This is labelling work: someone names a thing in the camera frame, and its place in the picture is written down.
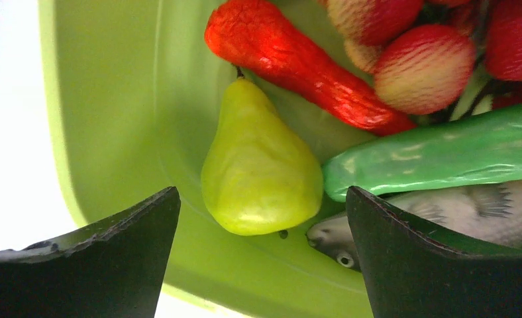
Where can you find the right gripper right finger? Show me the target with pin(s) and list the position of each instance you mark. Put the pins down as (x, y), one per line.
(415, 268)

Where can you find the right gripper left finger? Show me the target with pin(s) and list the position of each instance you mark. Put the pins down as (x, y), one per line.
(113, 267)

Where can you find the green pear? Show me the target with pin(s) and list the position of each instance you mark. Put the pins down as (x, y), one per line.
(259, 176)

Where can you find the green plastic bin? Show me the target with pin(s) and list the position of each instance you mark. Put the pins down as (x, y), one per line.
(132, 97)

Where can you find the grey toy fish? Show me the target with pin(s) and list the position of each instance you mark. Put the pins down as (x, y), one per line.
(489, 212)

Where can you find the green cucumber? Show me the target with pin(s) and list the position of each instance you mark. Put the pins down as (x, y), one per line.
(481, 149)

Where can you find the red chili pepper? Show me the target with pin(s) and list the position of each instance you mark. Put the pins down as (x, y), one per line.
(257, 36)

